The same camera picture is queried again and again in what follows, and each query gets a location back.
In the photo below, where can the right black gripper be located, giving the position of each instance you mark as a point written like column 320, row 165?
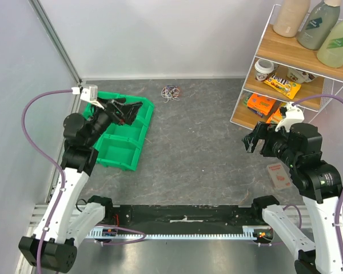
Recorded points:
column 263, row 141

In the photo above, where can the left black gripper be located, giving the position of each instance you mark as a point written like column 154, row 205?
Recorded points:
column 127, row 112

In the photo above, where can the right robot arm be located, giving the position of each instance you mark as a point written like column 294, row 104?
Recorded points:
column 320, row 186

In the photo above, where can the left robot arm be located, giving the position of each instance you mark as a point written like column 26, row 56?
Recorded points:
column 54, row 243

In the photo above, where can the orange yellow snack box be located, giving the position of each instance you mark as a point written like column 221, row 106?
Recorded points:
column 276, row 116

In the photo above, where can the green compartment bin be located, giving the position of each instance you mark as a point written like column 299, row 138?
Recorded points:
column 121, row 146

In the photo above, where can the yellow candy bag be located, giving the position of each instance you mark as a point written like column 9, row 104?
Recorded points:
column 285, row 87

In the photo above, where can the white paper cup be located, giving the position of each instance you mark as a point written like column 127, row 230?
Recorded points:
column 263, row 69

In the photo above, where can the light green pump bottle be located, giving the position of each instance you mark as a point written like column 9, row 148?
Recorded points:
column 331, row 51

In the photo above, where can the grey-green pump bottle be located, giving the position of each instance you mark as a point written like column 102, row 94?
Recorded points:
column 319, row 23

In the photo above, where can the beige pump bottle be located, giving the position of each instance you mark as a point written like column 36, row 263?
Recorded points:
column 290, row 17

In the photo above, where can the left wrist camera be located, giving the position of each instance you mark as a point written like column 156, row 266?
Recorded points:
column 88, row 93

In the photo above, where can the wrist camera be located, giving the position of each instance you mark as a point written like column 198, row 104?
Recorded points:
column 88, row 93
column 291, row 115

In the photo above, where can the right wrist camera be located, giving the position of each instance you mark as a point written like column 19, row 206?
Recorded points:
column 291, row 115

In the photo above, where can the white wire shelf rack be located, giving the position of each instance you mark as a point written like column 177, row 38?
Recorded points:
column 294, row 62

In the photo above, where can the slotted cable duct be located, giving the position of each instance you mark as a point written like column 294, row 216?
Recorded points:
column 247, row 233

